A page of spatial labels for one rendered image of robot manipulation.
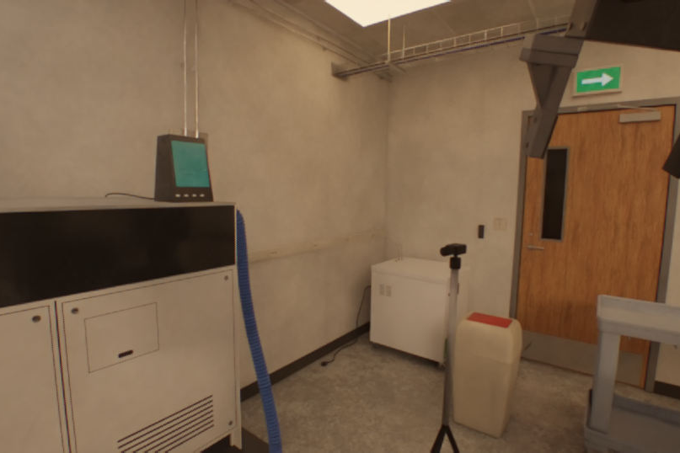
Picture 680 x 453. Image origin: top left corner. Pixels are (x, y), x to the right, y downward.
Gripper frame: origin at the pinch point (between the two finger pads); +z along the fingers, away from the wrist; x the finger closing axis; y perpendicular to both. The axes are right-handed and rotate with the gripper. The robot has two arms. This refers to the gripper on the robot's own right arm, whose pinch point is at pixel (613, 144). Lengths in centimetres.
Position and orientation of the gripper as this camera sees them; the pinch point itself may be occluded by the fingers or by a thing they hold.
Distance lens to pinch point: 41.2
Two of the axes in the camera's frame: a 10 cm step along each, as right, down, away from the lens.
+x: 9.8, 1.6, -1.4
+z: -0.7, 8.6, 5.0
